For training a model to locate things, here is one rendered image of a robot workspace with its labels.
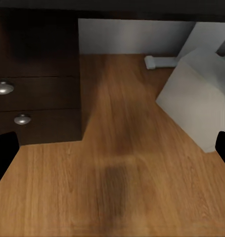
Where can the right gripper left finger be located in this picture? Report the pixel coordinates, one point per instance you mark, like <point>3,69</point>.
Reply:
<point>9,146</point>

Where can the cabinet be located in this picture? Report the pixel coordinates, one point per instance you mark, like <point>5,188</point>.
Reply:
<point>40,91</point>

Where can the desk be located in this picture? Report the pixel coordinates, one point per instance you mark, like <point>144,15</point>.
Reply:
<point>209,15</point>

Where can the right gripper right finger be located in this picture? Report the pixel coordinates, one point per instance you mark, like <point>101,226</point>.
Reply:
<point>220,144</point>

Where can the desktop computer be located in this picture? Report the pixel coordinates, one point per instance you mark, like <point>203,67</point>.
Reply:
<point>194,96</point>

